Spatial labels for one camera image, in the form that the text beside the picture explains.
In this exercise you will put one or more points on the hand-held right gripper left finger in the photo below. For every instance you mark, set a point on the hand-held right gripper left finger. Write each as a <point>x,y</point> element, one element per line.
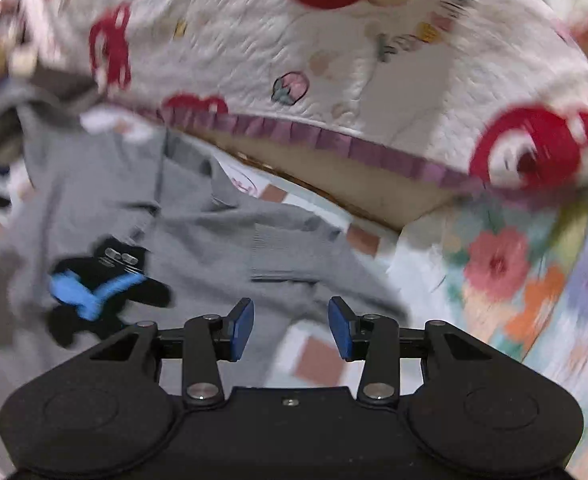
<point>241,330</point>

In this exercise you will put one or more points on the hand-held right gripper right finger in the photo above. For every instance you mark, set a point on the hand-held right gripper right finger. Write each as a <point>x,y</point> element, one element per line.
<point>341,330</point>

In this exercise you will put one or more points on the grey knit sweater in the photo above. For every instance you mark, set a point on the grey knit sweater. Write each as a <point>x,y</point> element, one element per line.
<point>199,240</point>

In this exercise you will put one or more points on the pastel checkered blanket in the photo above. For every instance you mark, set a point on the pastel checkered blanket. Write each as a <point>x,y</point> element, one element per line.
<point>319,360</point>

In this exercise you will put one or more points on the colourful floral blanket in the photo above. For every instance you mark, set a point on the colourful floral blanket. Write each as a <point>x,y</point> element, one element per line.
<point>524,270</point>

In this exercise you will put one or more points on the white bear print quilt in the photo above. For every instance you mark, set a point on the white bear print quilt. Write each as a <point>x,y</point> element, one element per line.
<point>324,35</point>

